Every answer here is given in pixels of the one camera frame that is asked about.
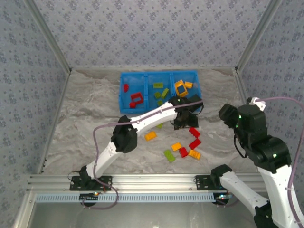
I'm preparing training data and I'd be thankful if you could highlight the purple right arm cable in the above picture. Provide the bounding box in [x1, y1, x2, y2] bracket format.
[223, 96, 304, 228]

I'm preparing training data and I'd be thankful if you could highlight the yellow lego window frame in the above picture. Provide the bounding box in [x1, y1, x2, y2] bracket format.
[174, 80, 189, 97]

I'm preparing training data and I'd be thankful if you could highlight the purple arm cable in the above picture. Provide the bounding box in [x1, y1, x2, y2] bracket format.
[81, 100, 204, 210]
[223, 96, 304, 228]

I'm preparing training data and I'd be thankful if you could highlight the blue three-compartment plastic bin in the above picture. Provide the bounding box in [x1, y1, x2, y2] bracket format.
[119, 69, 203, 115]

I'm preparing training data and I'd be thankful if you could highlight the aluminium frame bar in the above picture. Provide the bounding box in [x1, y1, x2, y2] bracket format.
[13, 192, 36, 228]

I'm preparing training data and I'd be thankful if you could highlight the aluminium table side rail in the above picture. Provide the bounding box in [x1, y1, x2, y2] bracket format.
[37, 70, 72, 175]
[233, 68, 252, 112]

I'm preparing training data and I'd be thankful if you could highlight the thin black right gripper cable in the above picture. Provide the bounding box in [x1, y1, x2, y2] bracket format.
[234, 135, 249, 159]

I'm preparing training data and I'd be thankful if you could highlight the aluminium corner post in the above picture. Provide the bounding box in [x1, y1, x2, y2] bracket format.
[23, 0, 73, 73]
[235, 0, 285, 72]

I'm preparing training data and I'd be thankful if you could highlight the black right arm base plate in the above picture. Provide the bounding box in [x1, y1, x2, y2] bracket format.
[195, 175, 223, 191]

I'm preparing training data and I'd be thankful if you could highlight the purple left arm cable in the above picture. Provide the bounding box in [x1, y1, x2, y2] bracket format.
[81, 100, 204, 210]

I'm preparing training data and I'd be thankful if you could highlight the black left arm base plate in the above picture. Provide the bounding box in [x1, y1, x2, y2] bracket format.
[69, 175, 113, 191]

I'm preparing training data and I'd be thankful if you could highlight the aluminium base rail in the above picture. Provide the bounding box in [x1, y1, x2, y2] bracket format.
[27, 174, 268, 192]

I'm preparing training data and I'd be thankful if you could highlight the red lego window frame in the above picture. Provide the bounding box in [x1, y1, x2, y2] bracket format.
[130, 92, 145, 105]

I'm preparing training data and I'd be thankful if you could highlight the white slotted cable duct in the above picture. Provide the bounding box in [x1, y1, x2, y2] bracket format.
[35, 192, 219, 203]

